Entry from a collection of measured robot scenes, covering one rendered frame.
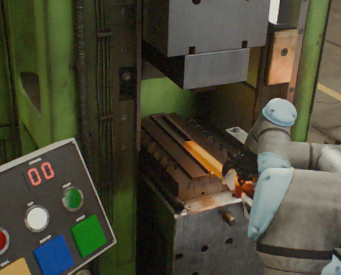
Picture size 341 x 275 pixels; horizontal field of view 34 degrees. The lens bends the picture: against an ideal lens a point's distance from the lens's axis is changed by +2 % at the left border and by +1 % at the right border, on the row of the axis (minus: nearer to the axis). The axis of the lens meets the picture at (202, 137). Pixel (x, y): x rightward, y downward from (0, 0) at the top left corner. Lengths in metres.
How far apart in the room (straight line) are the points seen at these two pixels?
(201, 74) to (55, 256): 0.58
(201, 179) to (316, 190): 0.81
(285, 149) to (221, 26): 0.39
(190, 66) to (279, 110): 0.29
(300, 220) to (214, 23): 0.73
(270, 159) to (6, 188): 0.57
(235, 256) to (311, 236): 0.97
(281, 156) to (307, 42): 0.69
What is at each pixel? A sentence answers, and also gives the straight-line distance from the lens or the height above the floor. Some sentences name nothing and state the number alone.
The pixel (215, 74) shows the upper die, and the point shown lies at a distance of 1.47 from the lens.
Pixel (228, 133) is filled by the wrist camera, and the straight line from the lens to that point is 1.47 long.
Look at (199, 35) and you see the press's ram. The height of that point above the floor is 1.41.
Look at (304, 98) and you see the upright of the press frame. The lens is 1.91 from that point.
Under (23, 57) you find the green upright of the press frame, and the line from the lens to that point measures 1.83.
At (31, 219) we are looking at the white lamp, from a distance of 1.25.
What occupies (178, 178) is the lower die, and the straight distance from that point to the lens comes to 1.60.
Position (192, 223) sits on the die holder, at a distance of 1.59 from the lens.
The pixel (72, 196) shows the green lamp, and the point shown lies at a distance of 1.31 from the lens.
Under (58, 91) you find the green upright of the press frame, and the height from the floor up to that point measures 1.25.
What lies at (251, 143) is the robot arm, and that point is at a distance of 1.35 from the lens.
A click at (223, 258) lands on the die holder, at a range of 1.75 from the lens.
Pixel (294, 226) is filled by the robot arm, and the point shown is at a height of 1.34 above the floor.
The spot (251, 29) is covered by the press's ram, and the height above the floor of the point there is 1.42.
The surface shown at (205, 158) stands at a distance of 1.64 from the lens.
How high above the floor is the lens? 1.82
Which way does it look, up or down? 27 degrees down
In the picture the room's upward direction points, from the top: 4 degrees clockwise
